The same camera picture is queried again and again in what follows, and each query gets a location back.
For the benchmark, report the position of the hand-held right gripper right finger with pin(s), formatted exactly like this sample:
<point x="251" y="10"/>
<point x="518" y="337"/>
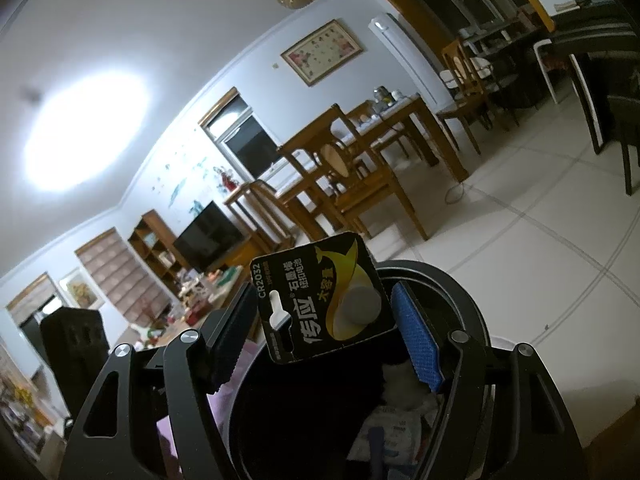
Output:
<point x="417" y="340"/>

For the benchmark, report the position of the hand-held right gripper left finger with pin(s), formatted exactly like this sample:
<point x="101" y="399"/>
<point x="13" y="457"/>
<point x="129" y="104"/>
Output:
<point x="232" y="330"/>

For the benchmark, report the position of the white fluff ball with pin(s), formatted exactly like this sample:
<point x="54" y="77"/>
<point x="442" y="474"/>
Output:
<point x="405" y="385"/>

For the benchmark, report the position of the black trash bin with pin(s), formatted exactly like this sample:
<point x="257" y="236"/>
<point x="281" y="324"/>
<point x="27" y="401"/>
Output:
<point x="450" y="292"/>

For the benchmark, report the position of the black coin battery card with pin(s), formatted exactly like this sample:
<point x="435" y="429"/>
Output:
<point x="320" y="305"/>

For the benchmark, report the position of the wooden coffee table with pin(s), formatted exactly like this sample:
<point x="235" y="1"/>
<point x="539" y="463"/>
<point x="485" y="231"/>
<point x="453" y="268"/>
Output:
<point x="222" y="296"/>

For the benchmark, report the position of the glass balcony door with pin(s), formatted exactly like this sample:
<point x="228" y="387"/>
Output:
<point x="32" y="332"/>

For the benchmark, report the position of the pile of coffee table clutter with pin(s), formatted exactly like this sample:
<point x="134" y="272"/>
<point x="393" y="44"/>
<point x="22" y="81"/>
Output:
<point x="195" y="295"/>

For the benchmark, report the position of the short roller blind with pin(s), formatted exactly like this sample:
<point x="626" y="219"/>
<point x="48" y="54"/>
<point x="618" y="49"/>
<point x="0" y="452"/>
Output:
<point x="30" y="295"/>

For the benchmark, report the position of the wide roller blind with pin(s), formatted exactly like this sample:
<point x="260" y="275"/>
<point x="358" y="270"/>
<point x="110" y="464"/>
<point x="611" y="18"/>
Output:
<point x="120" y="280"/>

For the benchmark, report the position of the cluttered white shelf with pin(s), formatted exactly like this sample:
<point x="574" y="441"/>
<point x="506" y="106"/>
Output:
<point x="20" y="410"/>

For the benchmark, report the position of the white printed packet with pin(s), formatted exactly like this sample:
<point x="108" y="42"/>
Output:
<point x="395" y="430"/>

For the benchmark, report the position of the black television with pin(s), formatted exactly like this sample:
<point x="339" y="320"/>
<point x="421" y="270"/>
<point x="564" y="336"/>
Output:
<point x="210" y="237"/>

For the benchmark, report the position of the wooden dining chair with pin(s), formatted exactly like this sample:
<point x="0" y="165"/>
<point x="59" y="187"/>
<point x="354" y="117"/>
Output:
<point x="357" y="110"/>
<point x="455" y="110"/>
<point x="280" y="220"/>

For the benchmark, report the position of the wooden bookshelf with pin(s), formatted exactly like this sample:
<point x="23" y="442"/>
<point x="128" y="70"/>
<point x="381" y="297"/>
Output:
<point x="150" y="240"/>

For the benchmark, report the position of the purple tablecloth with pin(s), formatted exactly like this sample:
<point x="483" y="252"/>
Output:
<point x="167" y="435"/>

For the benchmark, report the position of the tall wooden stand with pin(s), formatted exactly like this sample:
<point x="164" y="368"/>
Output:
<point x="235" y="199"/>

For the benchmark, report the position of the red vase with flowers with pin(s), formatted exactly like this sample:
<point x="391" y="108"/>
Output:
<point x="226" y="180"/>

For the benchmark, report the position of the wooden dining chair oval back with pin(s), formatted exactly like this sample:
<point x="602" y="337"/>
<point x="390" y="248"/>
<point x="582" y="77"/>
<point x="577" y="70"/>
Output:
<point x="350" y="185"/>

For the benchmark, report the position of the window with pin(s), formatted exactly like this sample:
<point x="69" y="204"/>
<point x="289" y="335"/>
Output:
<point x="245" y="135"/>

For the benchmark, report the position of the ceiling light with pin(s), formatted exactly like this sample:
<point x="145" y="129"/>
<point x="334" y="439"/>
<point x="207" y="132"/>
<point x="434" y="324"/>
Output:
<point x="85" y="125"/>

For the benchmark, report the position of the wooden dining table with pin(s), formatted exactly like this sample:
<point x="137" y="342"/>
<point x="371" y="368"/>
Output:
<point x="400" y="110"/>

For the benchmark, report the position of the white standing air conditioner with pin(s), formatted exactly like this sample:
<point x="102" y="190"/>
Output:
<point x="405" y="55"/>

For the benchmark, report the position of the framed picture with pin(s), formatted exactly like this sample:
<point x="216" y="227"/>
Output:
<point x="322" y="52"/>

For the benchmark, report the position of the black chair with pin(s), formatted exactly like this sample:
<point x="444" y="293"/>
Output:
<point x="625" y="125"/>

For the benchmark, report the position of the wall poster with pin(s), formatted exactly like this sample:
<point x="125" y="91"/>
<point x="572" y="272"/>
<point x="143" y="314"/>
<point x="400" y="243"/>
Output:
<point x="80" y="287"/>

